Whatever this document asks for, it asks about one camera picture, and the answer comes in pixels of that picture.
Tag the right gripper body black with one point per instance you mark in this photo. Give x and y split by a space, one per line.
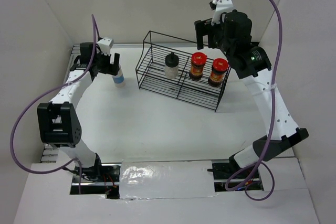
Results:
224 43

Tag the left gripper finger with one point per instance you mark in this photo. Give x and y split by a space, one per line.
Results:
116 60
111 69

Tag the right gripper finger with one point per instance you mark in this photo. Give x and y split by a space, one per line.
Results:
202 28
211 40

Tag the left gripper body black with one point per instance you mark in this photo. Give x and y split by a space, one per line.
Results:
101 61

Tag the silver lid blue label bottle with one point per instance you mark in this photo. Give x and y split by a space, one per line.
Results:
118 79

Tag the red lid jar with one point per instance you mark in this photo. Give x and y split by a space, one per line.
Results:
198 61
219 69

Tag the black lid white bottle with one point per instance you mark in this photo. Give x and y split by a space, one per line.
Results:
171 65

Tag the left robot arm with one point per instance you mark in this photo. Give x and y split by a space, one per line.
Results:
58 122

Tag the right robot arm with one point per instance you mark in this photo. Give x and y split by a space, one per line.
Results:
252 65

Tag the white glossy tape sheet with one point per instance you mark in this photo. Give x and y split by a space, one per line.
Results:
166 180

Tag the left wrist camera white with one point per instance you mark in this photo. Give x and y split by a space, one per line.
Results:
105 44

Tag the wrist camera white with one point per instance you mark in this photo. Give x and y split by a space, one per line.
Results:
219 7
105 44

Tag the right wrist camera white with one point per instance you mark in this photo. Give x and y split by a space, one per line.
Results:
219 7

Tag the aluminium rail frame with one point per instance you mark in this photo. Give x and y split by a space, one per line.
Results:
157 121

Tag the black wire rack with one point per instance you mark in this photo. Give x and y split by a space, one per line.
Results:
150 71

